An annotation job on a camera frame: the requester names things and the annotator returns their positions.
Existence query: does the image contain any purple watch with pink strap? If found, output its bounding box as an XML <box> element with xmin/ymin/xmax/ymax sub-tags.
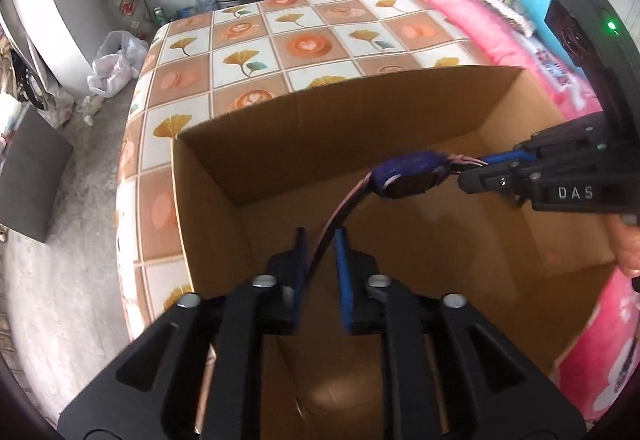
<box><xmin>305</xmin><ymin>149</ymin><xmax>488</xmax><ymax>286</ymax></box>

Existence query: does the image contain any black flat board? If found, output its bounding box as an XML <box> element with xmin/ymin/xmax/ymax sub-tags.
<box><xmin>0</xmin><ymin>103</ymin><xmax>75</xmax><ymax>243</ymax></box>

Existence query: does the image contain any white plastic bag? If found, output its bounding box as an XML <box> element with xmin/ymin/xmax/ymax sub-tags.
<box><xmin>87</xmin><ymin>30</ymin><xmax>149</xmax><ymax>98</ymax></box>

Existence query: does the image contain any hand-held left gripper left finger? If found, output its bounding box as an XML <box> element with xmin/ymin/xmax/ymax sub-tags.
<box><xmin>59</xmin><ymin>227</ymin><xmax>308</xmax><ymax>440</ymax></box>

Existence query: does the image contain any white appliance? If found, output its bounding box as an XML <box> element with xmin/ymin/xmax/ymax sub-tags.
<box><xmin>10</xmin><ymin>0</ymin><xmax>101</xmax><ymax>97</ymax></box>

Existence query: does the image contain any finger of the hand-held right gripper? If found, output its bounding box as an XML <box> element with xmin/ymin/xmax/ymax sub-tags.
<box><xmin>457</xmin><ymin>160</ymin><xmax>538</xmax><ymax>208</ymax></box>
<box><xmin>477</xmin><ymin>113</ymin><xmax>608</xmax><ymax>168</ymax></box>

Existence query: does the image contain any pink floral blanket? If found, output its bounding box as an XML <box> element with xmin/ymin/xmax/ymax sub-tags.
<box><xmin>367</xmin><ymin>0</ymin><xmax>640</xmax><ymax>423</ymax></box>

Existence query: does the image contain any brown cardboard box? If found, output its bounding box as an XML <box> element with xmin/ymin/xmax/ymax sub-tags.
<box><xmin>170</xmin><ymin>65</ymin><xmax>618</xmax><ymax>440</ymax></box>

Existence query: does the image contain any ginkgo patterned tablecloth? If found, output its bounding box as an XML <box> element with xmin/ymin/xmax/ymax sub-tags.
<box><xmin>116</xmin><ymin>0</ymin><xmax>493</xmax><ymax>341</ymax></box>

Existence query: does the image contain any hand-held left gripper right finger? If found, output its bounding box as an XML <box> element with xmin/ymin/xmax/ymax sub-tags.
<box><xmin>334</xmin><ymin>227</ymin><xmax>587</xmax><ymax>440</ymax></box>

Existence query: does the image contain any person's right hand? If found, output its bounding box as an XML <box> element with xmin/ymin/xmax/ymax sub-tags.
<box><xmin>612</xmin><ymin>215</ymin><xmax>640</xmax><ymax>278</ymax></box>

